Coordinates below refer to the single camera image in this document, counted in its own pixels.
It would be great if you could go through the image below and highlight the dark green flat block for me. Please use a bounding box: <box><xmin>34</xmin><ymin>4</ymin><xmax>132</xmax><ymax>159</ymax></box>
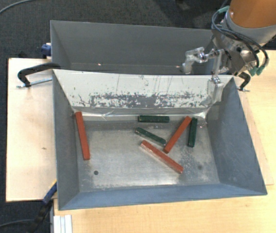
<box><xmin>137</xmin><ymin>115</ymin><xmax>171</xmax><ymax>124</ymax></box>
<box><xmin>134</xmin><ymin>127</ymin><xmax>167</xmax><ymax>146</ymax></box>
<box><xmin>187</xmin><ymin>117</ymin><xmax>199</xmax><ymax>148</ymax></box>

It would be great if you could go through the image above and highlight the red-brown flat block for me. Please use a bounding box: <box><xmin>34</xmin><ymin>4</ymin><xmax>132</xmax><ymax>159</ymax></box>
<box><xmin>139</xmin><ymin>140</ymin><xmax>185</xmax><ymax>175</ymax></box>
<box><xmin>74</xmin><ymin>111</ymin><xmax>91</xmax><ymax>161</ymax></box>
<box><xmin>163</xmin><ymin>116</ymin><xmax>193</xmax><ymax>154</ymax></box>

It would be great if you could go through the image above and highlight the grey metal bin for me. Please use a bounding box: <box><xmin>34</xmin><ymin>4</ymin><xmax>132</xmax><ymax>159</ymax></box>
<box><xmin>50</xmin><ymin>20</ymin><xmax>268</xmax><ymax>211</ymax></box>

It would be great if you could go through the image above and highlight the pale wood flat board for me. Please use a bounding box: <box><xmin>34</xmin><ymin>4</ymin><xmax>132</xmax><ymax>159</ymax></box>
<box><xmin>5</xmin><ymin>57</ymin><xmax>275</xmax><ymax>203</ymax></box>

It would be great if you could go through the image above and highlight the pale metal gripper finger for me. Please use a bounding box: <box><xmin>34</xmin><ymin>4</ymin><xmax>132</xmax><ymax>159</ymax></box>
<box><xmin>199</xmin><ymin>76</ymin><xmax>225</xmax><ymax>107</ymax></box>
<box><xmin>182</xmin><ymin>47</ymin><xmax>207</xmax><ymax>75</ymax></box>

